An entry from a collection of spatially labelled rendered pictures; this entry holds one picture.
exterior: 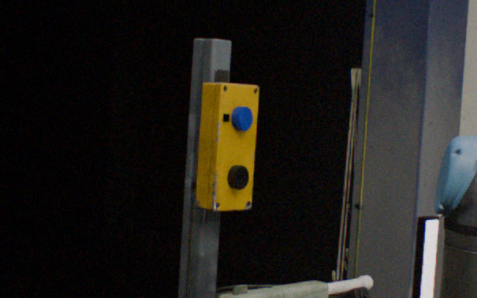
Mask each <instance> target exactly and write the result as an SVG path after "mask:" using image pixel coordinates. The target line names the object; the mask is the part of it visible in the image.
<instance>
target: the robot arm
mask: <svg viewBox="0 0 477 298"><path fill-rule="evenodd" d="M434 212H435V214H436V215H438V216H440V217H441V218H444V226H443V227H444V230H445V239H444V248H443V258H442V276H441V285H440V295H439V298H477V136H458V137H456V138H454V139H453V140H451V141H450V143H449V145H448V146H447V148H446V150H445V153H444V156H443V159H442V164H441V167H440V170H439V175H438V181H437V187H436V195H435V199H434ZM345 297H346V298H371V297H370V294H369V292H368V290H367V288H366V287H359V288H354V289H351V290H349V291H347V292H346V293H345Z"/></svg>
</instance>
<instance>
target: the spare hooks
mask: <svg viewBox="0 0 477 298"><path fill-rule="evenodd" d="M357 70H358V72H357ZM353 71H354V72H353ZM361 71H362V65H352V71H351V74H352V106H351V118H350V125H349V131H348V150H347V162H346V170H345V189H344V196H343V208H342V216H341V233H340V242H339V252H338V260H337V271H336V277H335V273H334V271H332V274H331V277H332V282H339V279H340V277H339V276H340V265H341V245H342V238H343V224H344V219H345V200H346V189H347V180H348V198H349V189H350V176H351V168H352V149H353V140H354V173H355V161H356V140H357V128H356V104H357V92H358V85H359V88H360V82H361ZM356 73H357V79H356ZM353 110H354V119H353V128H352V116H353ZM351 136H352V146H351V158H350V166H349V179H348V161H349V155H350V144H351ZM348 198H347V207H346V219H345V238H346V229H347V217H348V212H349V213H350V214H352V212H351V207H350V203H348ZM345 238H344V247H343V259H342V268H341V281H343V273H344V266H345V269H346V270H347V271H348V264H347V262H346V261H344V260H345V251H346V257H347V259H348V253H349V249H348V248H346V250H345Z"/></svg>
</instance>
